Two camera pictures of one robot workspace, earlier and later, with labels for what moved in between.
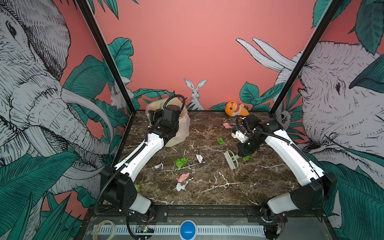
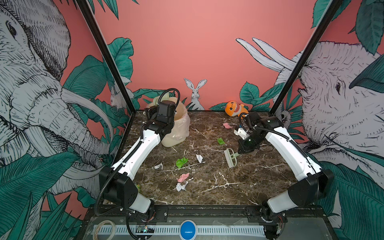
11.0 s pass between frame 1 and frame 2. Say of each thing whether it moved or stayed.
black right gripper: stayed
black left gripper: moved
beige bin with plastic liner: stayed
